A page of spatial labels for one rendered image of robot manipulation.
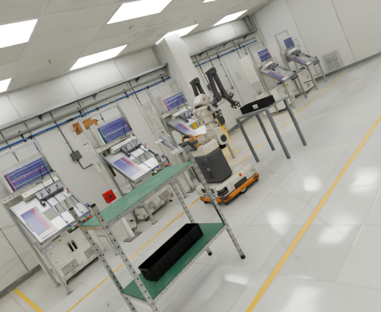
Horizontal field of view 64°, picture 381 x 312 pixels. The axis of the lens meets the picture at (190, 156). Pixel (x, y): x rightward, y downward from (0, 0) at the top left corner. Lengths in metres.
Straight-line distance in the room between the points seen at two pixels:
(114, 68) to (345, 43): 6.88
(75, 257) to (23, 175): 1.29
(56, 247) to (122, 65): 4.50
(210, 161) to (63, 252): 2.28
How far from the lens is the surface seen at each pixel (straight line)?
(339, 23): 10.75
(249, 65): 8.54
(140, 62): 7.82
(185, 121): 5.83
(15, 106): 6.39
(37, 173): 4.61
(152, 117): 6.01
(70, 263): 4.57
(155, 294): 2.26
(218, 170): 3.86
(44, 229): 4.21
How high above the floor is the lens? 1.39
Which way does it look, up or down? 9 degrees down
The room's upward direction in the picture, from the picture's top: 28 degrees counter-clockwise
